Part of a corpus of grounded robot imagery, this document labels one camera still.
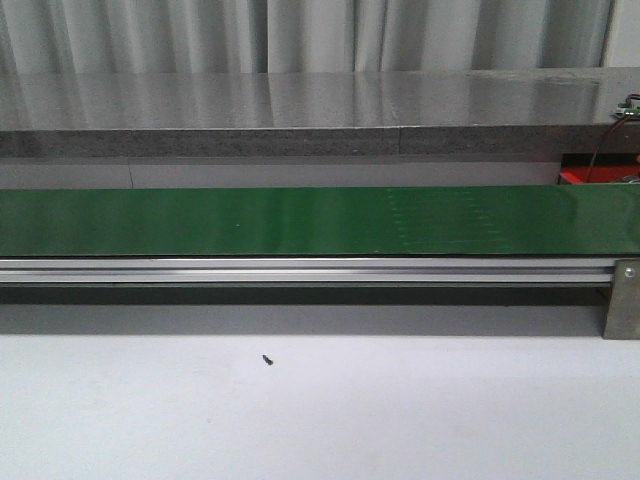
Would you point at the grey granite counter slab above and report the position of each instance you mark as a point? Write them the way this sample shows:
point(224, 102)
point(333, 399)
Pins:
point(537, 111)

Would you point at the green conveyor belt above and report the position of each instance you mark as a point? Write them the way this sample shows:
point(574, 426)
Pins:
point(525, 220)

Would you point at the red plastic tray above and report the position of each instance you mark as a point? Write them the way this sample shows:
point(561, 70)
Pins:
point(608, 167)

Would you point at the small green circuit board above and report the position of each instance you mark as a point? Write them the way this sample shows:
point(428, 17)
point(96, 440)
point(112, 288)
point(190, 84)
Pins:
point(628, 109)

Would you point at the grey pleated curtain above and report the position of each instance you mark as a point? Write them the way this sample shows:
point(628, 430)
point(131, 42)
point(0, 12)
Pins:
point(314, 36)

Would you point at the aluminium conveyor side rail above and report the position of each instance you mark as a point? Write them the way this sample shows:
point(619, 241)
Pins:
point(309, 270)

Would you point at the steel conveyor support bracket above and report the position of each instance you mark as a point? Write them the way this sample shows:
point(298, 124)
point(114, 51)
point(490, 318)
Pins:
point(623, 315)

